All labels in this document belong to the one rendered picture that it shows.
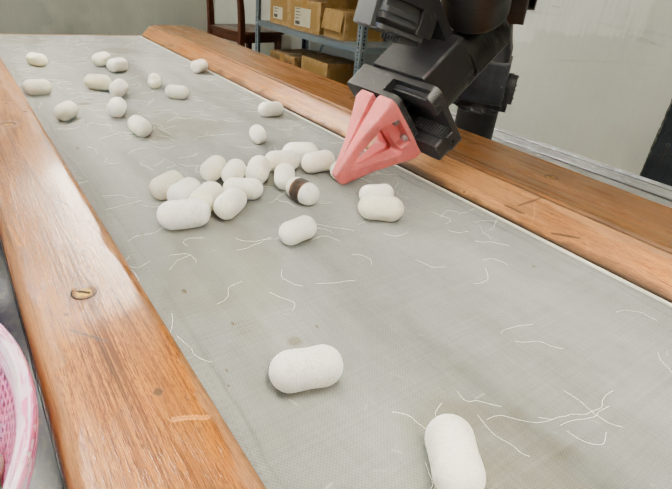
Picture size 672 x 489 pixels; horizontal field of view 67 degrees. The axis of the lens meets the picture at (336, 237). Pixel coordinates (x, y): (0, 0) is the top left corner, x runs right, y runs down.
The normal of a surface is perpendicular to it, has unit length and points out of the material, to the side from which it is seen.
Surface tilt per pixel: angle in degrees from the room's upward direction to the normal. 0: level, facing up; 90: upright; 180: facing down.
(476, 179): 45
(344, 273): 0
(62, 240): 0
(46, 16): 90
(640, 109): 90
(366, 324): 0
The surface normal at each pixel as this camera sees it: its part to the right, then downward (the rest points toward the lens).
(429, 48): -0.47, -0.53
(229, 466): 0.09, -0.88
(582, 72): -0.79, 0.22
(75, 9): 0.60, 0.43
